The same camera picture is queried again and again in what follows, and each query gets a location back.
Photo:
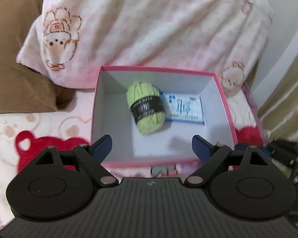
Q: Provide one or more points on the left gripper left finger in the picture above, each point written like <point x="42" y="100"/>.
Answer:
<point x="90" y="157"/>

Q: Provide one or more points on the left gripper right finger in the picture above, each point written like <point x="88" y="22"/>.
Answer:
<point x="213" y="159"/>

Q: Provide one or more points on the white blue tissue pack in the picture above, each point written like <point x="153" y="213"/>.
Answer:
<point x="186" y="108"/>

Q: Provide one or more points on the beige curtain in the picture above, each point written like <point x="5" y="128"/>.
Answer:
<point x="279" y="115"/>

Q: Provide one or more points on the pink cardboard box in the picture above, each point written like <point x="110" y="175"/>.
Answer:
<point x="171" y="144"/>

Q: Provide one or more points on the green yarn ball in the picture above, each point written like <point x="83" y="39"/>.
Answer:
<point x="146" y="107"/>

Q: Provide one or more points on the red bear bed blanket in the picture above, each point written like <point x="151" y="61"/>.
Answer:
<point x="23" y="136"/>

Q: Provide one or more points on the brown pillow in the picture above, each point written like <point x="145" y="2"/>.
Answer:
<point x="23" y="90"/>

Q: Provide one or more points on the pink checked pillow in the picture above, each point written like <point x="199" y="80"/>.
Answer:
<point x="71" y="39"/>

